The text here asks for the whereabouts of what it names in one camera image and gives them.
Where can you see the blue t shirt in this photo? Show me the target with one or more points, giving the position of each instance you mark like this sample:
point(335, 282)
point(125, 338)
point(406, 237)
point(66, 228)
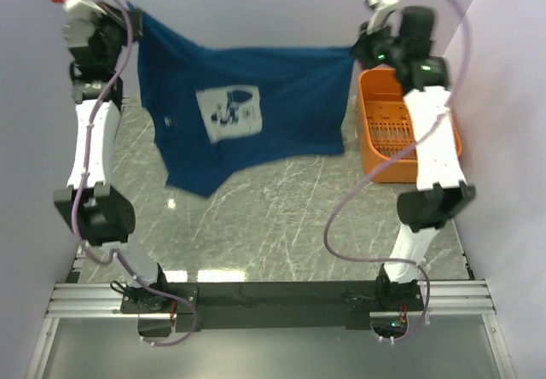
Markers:
point(217, 112)

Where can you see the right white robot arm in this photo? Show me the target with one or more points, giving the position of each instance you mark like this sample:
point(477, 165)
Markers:
point(442, 190)

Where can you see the orange plastic basket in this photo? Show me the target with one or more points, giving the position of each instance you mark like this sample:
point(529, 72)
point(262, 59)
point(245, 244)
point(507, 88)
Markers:
point(390, 121)

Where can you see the aluminium rail frame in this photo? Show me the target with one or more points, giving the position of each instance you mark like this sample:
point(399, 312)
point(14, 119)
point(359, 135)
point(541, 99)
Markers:
point(84, 335)

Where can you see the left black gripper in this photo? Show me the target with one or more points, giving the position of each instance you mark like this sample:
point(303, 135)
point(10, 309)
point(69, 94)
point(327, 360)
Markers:
point(116, 17)

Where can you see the black base beam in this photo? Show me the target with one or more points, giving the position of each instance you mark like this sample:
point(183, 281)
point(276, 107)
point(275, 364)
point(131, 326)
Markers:
point(239, 305)

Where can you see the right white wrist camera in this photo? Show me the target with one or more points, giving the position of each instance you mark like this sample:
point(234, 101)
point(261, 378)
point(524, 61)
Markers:
point(381, 10)

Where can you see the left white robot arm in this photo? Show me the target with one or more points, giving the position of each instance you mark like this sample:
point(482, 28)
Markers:
point(101, 218)

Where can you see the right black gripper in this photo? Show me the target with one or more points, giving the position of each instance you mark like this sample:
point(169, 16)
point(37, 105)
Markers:
point(361, 49)

